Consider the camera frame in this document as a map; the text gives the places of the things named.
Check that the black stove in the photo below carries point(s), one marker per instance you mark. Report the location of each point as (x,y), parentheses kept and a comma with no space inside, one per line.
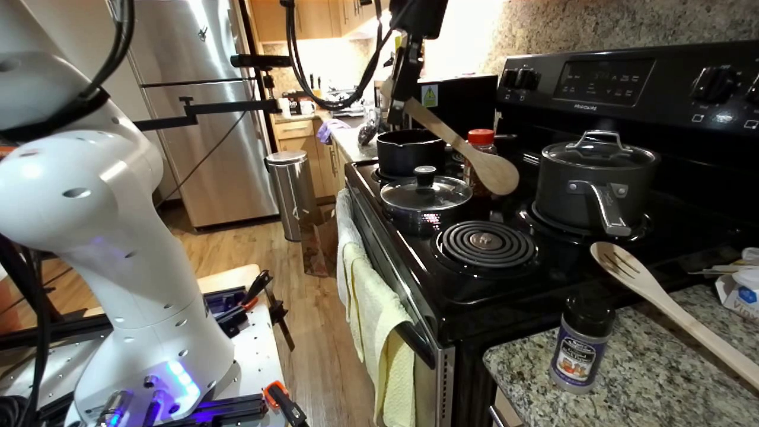
(553,275)

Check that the stainless steel refrigerator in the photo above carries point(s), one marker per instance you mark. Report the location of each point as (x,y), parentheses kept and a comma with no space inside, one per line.
(206,156)

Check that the short wooden spoon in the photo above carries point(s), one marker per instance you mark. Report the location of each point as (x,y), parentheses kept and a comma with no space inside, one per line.
(490,166)

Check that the yellow dish towel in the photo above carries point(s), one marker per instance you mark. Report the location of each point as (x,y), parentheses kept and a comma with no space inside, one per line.
(381,315)

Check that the glass pot lid black knob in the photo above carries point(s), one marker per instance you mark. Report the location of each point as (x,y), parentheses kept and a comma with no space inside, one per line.
(425,192)

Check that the black box green sticker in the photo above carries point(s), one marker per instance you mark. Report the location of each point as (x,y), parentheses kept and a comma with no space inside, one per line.
(465,103)

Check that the white plastic bag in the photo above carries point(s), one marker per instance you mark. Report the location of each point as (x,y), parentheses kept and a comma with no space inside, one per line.
(741,288)

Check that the black stove knob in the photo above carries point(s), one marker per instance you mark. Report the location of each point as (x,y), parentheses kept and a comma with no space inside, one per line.
(714,84)

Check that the black capped seasoning bottle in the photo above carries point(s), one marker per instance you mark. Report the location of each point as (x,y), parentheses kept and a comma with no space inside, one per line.
(580,345)

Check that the black tripod bar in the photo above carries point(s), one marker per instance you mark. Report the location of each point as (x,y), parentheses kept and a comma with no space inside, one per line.
(199,112)

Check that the black clamp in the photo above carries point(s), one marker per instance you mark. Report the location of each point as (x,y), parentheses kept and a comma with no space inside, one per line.
(279,315)

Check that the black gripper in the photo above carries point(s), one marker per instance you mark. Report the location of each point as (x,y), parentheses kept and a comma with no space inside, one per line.
(431,16)

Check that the small black pot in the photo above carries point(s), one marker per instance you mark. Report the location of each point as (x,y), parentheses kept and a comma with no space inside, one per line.
(410,153)

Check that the long wooden spoon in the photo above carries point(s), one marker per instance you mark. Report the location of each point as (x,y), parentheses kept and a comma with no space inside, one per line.
(672,303)

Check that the large black lidded pot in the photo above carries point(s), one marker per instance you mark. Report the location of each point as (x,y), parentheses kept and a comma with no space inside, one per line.
(595,185)

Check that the black coil burner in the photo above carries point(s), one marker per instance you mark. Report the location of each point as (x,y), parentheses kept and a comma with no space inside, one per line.
(484,245)

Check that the black tool tray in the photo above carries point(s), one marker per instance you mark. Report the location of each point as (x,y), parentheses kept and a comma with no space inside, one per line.
(234,303)

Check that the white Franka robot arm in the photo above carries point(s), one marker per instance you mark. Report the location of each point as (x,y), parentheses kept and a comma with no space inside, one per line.
(97,204)

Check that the wooden base cabinet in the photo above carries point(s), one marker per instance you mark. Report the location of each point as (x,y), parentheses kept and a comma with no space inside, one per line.
(316,196)

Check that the steel trash can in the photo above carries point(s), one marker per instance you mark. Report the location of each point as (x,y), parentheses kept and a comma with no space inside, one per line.
(286,192)

